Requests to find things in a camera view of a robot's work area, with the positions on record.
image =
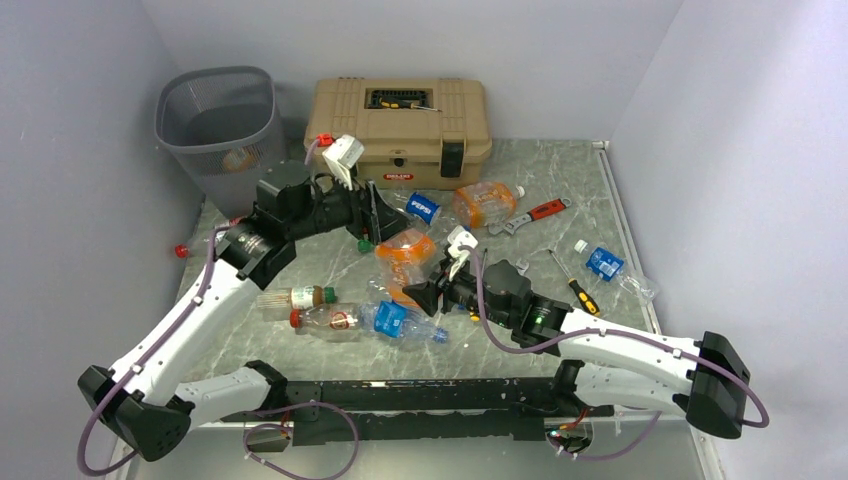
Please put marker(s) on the orange label bottle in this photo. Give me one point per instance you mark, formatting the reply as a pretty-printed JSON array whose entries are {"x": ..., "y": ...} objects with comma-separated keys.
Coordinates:
[
  {"x": 486, "y": 203},
  {"x": 405, "y": 260}
]

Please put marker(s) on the small orange juice bottle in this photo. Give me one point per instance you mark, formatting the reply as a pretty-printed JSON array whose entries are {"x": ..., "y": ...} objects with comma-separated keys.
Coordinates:
[{"x": 239, "y": 160}]

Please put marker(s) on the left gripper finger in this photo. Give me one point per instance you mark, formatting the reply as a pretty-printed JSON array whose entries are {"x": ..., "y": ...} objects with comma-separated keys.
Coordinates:
[
  {"x": 384, "y": 225},
  {"x": 379, "y": 208}
]

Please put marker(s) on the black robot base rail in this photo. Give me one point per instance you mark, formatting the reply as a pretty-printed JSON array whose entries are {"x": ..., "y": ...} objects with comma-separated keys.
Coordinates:
[{"x": 520, "y": 408}]

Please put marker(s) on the clear bottle blue label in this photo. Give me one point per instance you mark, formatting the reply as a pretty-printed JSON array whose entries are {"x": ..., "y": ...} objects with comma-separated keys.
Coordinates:
[{"x": 399, "y": 322}]

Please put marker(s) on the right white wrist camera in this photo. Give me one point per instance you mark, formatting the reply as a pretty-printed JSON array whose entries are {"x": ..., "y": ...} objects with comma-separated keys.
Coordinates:
[{"x": 461, "y": 244}]

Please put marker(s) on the red label bottle by bin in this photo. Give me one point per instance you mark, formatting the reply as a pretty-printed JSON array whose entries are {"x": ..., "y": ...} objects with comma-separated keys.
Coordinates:
[{"x": 197, "y": 245}]

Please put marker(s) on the yellow black screwdriver right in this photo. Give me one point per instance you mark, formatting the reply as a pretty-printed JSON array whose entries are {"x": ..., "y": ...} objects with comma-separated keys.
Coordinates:
[{"x": 586, "y": 301}]

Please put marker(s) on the brown tea bottle green cap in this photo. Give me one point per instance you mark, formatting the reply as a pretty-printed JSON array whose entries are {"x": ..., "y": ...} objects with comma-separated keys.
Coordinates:
[{"x": 297, "y": 298}]

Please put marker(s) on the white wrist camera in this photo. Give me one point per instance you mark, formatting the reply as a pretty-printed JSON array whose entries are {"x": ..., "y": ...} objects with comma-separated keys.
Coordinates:
[
  {"x": 341, "y": 157},
  {"x": 461, "y": 244}
]

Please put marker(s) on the blue label bottle white cap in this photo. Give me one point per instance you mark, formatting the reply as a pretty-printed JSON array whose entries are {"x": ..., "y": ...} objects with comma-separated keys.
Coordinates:
[{"x": 610, "y": 268}]

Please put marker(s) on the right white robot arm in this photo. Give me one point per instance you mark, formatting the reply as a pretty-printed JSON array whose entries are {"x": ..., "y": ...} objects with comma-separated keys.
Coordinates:
[{"x": 603, "y": 363}]

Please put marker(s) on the screwdriver on toolbox lid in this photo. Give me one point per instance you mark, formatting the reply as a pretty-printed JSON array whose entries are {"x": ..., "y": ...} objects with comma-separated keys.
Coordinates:
[{"x": 388, "y": 102}]

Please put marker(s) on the upper Pepsi bottle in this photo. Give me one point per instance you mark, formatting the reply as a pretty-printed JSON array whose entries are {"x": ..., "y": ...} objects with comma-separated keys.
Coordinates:
[{"x": 419, "y": 206}]

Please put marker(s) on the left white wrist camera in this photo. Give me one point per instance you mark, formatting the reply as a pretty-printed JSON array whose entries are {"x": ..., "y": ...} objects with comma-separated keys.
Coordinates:
[{"x": 341, "y": 157}]

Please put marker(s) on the red handled adjustable wrench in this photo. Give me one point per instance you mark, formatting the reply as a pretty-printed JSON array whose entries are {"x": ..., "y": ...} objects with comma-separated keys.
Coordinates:
[{"x": 541, "y": 211}]

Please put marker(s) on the silver open end wrench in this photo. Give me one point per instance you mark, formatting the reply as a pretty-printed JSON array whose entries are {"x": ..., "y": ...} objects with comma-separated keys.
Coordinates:
[{"x": 522, "y": 266}]

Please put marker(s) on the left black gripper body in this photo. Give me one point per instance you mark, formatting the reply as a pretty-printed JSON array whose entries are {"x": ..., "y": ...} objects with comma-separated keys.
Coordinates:
[{"x": 327, "y": 212}]

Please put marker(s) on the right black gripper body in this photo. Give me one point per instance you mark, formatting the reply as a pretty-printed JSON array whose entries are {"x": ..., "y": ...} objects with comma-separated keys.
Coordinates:
[{"x": 461, "y": 288}]

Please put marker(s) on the tan plastic toolbox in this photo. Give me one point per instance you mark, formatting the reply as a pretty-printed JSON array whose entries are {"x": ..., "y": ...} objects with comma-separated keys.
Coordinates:
[{"x": 407, "y": 149}]

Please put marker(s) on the clear bottle red cap front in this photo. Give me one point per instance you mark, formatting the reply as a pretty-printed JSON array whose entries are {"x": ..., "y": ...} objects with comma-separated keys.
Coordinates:
[{"x": 339, "y": 322}]

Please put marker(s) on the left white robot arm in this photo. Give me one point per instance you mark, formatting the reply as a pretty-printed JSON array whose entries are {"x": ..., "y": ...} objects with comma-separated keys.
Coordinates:
[{"x": 143, "y": 397}]

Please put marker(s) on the green plastic bottle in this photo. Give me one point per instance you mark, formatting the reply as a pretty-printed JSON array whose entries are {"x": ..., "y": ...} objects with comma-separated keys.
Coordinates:
[{"x": 364, "y": 246}]

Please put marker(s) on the grey mesh waste bin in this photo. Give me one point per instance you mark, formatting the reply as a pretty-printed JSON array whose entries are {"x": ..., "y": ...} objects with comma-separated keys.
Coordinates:
[{"x": 202, "y": 115}]

